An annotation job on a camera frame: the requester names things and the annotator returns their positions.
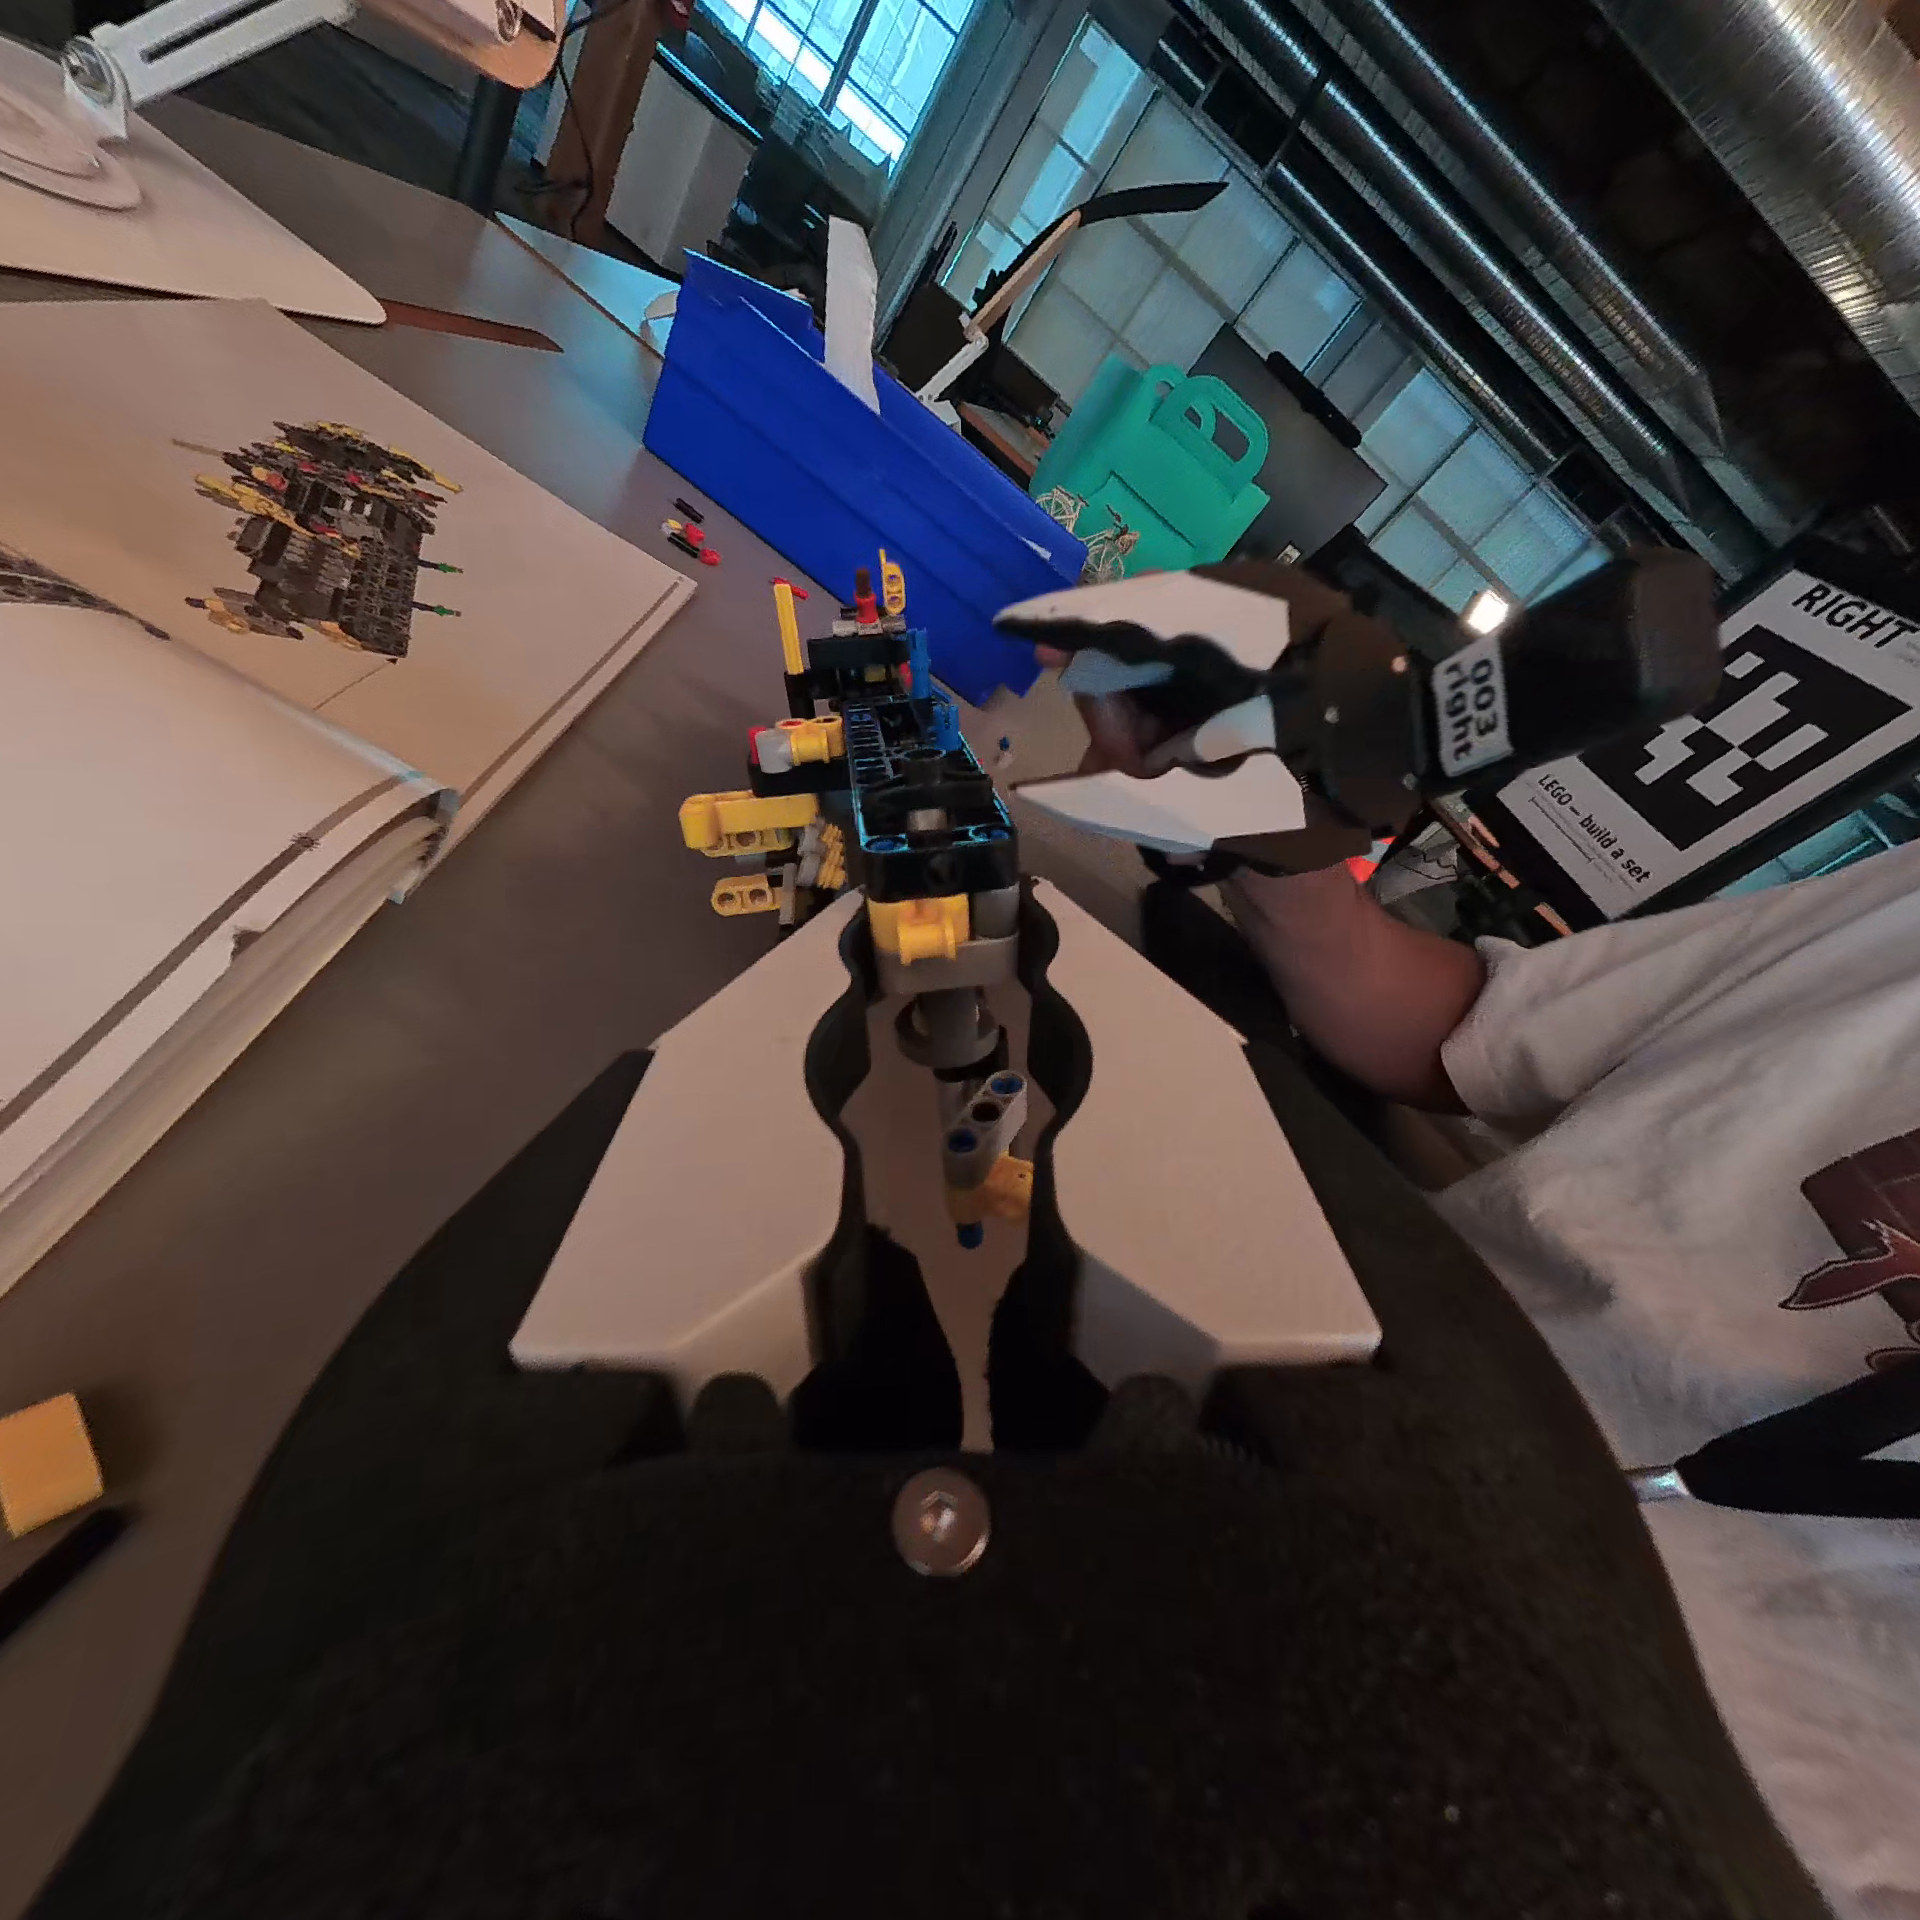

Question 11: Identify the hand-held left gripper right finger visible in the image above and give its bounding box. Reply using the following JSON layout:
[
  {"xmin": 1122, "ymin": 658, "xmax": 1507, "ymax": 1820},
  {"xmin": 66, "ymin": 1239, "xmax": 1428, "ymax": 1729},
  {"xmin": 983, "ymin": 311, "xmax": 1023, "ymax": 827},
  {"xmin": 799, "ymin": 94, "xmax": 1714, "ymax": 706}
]
[{"xmin": 1026, "ymin": 881, "xmax": 1386, "ymax": 1373}]

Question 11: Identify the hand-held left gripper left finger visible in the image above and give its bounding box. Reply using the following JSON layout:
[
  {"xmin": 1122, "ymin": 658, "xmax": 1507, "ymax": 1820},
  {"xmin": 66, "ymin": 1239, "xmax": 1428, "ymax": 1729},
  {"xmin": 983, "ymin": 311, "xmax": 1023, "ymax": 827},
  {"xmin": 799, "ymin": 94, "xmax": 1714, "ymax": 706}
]
[{"xmin": 508, "ymin": 885, "xmax": 870, "ymax": 1379}]

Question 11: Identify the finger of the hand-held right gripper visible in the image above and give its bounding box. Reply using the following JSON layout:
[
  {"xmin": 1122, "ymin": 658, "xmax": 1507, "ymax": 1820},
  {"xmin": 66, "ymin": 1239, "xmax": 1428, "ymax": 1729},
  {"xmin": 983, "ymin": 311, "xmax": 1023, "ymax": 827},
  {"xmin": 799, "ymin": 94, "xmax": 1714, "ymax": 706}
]
[
  {"xmin": 1008, "ymin": 702, "xmax": 1308, "ymax": 857},
  {"xmin": 994, "ymin": 574, "xmax": 1292, "ymax": 669}
]

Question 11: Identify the black yellow lego car chassis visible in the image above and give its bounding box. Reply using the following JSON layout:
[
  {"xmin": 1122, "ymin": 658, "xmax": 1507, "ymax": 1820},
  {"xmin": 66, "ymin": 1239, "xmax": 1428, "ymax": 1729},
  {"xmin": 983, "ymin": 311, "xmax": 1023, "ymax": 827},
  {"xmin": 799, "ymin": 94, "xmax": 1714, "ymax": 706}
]
[{"xmin": 680, "ymin": 546, "xmax": 1044, "ymax": 1254}]

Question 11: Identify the person's right forearm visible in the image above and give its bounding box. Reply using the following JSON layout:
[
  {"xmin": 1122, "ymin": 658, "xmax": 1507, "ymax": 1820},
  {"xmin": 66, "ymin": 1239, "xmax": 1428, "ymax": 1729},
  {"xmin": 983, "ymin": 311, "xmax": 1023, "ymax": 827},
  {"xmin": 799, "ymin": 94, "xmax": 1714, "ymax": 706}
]
[{"xmin": 1223, "ymin": 861, "xmax": 1491, "ymax": 1115}]

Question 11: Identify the small yellow lego block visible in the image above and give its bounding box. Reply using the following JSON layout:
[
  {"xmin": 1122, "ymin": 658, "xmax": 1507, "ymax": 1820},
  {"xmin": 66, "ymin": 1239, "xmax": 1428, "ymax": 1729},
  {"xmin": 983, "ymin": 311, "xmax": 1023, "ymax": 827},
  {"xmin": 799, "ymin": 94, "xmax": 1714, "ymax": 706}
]
[{"xmin": 0, "ymin": 1391, "xmax": 108, "ymax": 1541}]

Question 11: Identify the dark lego axle pin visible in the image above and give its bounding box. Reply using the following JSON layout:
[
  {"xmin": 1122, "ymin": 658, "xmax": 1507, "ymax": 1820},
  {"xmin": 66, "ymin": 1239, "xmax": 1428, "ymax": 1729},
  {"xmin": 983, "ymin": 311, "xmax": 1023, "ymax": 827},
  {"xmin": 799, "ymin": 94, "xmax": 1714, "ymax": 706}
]
[{"xmin": 0, "ymin": 1507, "xmax": 131, "ymax": 1645}]

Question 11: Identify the person's right hand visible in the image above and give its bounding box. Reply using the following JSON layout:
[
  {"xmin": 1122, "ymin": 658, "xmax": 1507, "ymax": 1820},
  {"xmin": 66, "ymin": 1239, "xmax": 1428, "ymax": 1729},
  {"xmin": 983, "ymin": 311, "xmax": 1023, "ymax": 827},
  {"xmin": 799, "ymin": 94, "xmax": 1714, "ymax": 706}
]
[{"xmin": 1076, "ymin": 690, "xmax": 1206, "ymax": 780}]

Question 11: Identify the teal felt bag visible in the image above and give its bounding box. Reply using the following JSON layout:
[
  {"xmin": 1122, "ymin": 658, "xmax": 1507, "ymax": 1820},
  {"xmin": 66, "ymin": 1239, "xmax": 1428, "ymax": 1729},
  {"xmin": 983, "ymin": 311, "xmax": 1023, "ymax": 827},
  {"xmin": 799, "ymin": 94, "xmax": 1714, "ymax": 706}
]
[{"xmin": 1031, "ymin": 351, "xmax": 1271, "ymax": 589}]

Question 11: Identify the framed black white marker sign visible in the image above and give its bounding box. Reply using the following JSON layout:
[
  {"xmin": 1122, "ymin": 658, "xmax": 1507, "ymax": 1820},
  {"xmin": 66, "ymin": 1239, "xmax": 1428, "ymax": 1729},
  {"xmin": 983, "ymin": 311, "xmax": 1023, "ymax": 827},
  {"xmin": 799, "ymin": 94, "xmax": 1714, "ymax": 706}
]
[{"xmin": 1478, "ymin": 563, "xmax": 1920, "ymax": 925}]

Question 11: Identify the blue plastic bin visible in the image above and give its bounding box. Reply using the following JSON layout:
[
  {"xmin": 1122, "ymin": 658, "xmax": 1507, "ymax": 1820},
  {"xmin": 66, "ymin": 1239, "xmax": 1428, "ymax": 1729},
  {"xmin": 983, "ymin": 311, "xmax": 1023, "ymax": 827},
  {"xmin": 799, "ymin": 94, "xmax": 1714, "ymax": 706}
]
[{"xmin": 643, "ymin": 246, "xmax": 1091, "ymax": 706}]

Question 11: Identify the curved black desk lamp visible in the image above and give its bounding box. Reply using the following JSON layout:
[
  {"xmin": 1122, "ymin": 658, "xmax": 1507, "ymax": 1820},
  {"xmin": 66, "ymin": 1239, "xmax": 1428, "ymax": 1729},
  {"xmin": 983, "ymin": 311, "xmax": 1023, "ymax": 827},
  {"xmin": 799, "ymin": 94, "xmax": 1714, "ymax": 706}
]
[{"xmin": 976, "ymin": 180, "xmax": 1233, "ymax": 345}]

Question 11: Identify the white paper strip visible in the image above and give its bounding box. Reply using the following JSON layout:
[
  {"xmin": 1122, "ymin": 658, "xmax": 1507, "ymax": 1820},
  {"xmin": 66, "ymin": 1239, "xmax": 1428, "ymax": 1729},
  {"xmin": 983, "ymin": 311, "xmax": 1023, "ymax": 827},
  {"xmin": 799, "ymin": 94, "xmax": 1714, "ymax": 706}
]
[{"xmin": 822, "ymin": 218, "xmax": 884, "ymax": 412}]

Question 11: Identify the open instruction booklet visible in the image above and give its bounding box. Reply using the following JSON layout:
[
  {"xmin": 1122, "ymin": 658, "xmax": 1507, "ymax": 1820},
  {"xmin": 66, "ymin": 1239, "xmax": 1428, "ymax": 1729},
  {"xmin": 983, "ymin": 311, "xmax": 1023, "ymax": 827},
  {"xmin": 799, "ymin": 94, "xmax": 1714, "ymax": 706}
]
[{"xmin": 0, "ymin": 298, "xmax": 699, "ymax": 1301}]

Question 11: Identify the white rounded board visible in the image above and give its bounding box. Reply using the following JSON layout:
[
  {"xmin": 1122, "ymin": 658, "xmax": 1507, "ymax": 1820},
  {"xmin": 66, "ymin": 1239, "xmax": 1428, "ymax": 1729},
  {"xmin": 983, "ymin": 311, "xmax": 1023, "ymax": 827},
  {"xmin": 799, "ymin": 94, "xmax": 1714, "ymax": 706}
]
[{"xmin": 0, "ymin": 36, "xmax": 388, "ymax": 327}]

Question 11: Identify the dark wall screen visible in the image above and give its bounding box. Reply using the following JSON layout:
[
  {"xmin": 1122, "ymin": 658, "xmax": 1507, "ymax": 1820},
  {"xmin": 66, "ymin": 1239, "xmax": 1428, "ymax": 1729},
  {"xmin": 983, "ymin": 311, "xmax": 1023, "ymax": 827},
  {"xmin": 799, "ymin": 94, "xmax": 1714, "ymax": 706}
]
[{"xmin": 1185, "ymin": 327, "xmax": 1393, "ymax": 559}]

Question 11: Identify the silver ventilation duct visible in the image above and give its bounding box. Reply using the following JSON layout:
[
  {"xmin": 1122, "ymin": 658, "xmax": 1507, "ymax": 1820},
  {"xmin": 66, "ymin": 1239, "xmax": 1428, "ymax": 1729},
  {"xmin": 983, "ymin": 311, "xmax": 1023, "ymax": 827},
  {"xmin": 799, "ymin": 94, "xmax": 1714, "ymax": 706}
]
[{"xmin": 1598, "ymin": 0, "xmax": 1920, "ymax": 324}]

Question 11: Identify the black chest strap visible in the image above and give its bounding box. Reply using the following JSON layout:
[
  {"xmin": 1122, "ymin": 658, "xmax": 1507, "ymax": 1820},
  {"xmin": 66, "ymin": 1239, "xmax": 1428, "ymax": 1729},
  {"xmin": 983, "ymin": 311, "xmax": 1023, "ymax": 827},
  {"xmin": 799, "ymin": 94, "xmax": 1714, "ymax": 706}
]
[{"xmin": 1635, "ymin": 1371, "xmax": 1920, "ymax": 1517}]

